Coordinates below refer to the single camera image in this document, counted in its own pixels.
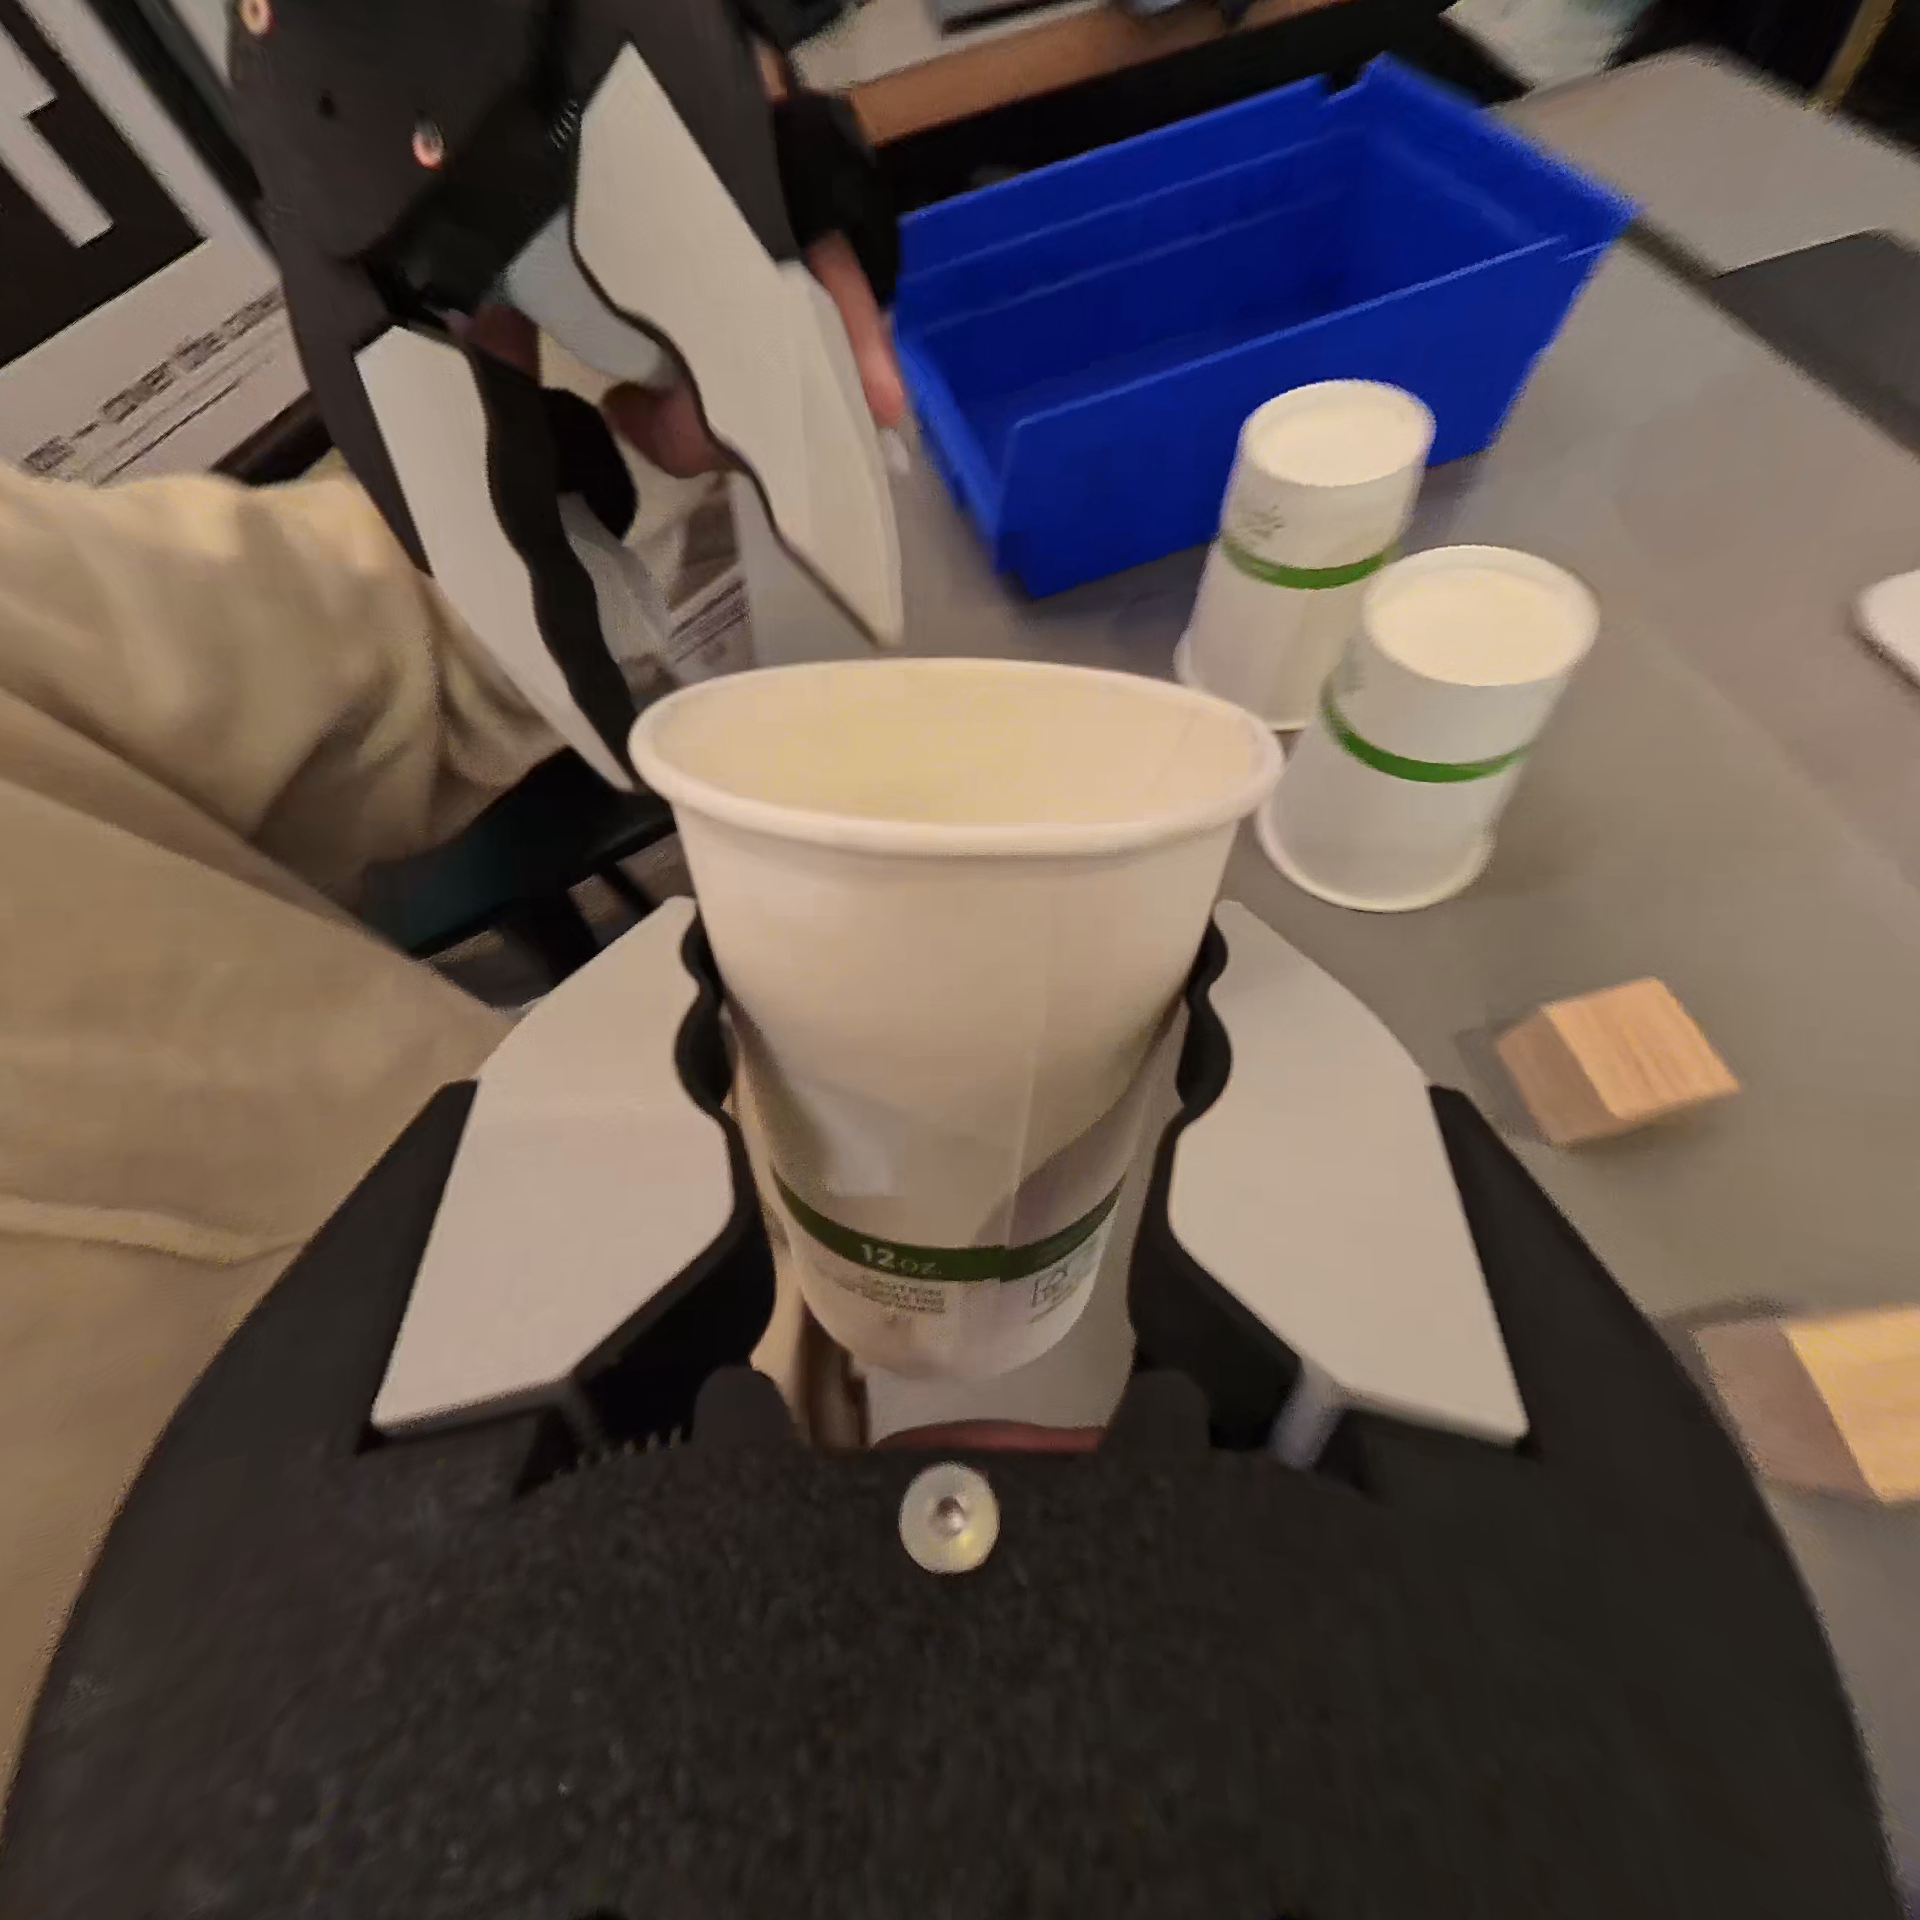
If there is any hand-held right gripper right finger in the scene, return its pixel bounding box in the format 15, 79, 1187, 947
1133, 898, 1531, 1464

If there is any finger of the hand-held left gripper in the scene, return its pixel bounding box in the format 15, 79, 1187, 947
357, 318, 647, 790
502, 39, 905, 647

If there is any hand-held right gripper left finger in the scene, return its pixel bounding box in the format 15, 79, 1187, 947
369, 898, 777, 1464

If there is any blue plastic bin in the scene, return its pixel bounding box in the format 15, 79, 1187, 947
892, 56, 1639, 601

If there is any white paper cup green band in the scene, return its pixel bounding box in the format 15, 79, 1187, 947
1256, 545, 1602, 912
1173, 379, 1435, 735
626, 661, 1285, 1383

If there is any person's left hand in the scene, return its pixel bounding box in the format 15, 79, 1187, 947
608, 90, 913, 482

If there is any wooden cube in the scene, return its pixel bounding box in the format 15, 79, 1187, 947
1694, 1302, 1920, 1506
1494, 975, 1746, 1150

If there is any black white printed sign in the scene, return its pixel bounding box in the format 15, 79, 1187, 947
0, 0, 302, 484

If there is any black office chair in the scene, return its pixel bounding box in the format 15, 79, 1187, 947
363, 749, 678, 964

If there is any wood-edged side table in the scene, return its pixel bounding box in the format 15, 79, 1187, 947
838, 0, 1501, 145

